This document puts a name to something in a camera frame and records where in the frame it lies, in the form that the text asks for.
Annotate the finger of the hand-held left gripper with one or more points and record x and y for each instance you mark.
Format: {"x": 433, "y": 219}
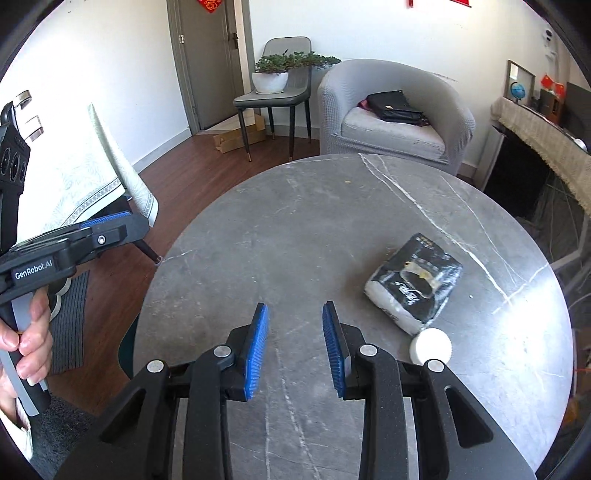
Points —
{"x": 115, "y": 233}

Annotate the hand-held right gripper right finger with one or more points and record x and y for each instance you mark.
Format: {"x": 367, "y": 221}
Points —
{"x": 333, "y": 350}

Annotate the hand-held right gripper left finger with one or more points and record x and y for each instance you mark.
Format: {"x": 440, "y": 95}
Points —
{"x": 256, "y": 350}

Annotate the dark green trash bin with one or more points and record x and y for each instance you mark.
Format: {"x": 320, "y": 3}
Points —
{"x": 127, "y": 350}

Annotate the person's left forearm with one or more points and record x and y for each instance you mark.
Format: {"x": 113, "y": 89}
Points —
{"x": 14, "y": 434}

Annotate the person's left hand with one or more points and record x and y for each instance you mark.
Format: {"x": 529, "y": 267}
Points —
{"x": 37, "y": 350}

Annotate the black table leg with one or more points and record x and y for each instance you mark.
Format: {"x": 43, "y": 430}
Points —
{"x": 147, "y": 251}

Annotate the white patterned tablecloth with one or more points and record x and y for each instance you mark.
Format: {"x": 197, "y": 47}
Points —
{"x": 83, "y": 184}

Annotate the grey striped door mat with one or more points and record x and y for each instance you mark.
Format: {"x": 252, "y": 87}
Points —
{"x": 69, "y": 332}

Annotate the white round lid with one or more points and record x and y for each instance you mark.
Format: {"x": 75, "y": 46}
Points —
{"x": 431, "y": 346}

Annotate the black tissue pack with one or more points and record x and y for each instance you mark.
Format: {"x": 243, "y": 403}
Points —
{"x": 411, "y": 281}

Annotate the flat cardboard box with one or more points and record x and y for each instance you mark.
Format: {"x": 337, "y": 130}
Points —
{"x": 235, "y": 138}

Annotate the grey fuzzy rug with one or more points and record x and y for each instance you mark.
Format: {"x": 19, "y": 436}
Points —
{"x": 60, "y": 429}

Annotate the grey door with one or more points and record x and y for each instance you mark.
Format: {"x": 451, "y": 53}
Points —
{"x": 207, "y": 69}

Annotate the grey dining chair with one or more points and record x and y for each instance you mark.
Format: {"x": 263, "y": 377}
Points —
{"x": 258, "y": 100}

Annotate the potted plant in white pot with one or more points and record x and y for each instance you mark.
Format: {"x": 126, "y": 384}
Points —
{"x": 270, "y": 82}

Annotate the grey armchair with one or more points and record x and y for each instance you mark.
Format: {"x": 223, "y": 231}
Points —
{"x": 397, "y": 134}

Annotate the red door decoration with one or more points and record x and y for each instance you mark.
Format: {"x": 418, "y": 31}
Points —
{"x": 212, "y": 5}

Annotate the black handbag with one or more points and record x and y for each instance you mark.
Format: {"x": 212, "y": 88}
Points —
{"x": 392, "y": 107}

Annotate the dark cabinet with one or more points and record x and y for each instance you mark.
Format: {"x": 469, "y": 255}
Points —
{"x": 517, "y": 175}

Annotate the beige lace cloth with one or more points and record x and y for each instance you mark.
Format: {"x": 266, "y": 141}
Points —
{"x": 545, "y": 134}

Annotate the small blue globe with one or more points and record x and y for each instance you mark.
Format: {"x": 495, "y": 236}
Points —
{"x": 518, "y": 91}

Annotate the framed picture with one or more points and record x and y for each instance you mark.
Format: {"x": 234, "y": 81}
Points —
{"x": 517, "y": 71}

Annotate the black television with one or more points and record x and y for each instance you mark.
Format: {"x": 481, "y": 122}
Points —
{"x": 577, "y": 110}

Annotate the white security camera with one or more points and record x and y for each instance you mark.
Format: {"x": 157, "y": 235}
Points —
{"x": 548, "y": 37}

